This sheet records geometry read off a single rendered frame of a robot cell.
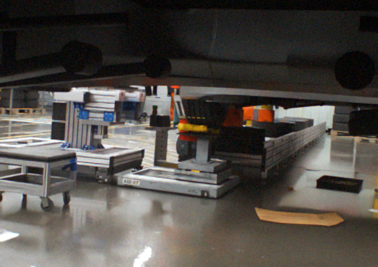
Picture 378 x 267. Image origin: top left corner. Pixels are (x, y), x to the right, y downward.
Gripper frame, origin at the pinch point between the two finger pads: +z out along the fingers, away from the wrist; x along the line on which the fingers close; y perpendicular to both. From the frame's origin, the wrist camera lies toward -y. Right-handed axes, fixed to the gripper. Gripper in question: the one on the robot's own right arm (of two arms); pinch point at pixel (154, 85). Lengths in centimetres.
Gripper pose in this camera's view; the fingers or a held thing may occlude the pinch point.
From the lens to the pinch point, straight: 413.9
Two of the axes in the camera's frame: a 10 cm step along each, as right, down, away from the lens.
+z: 3.1, -0.3, 9.5
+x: -9.5, -0.8, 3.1
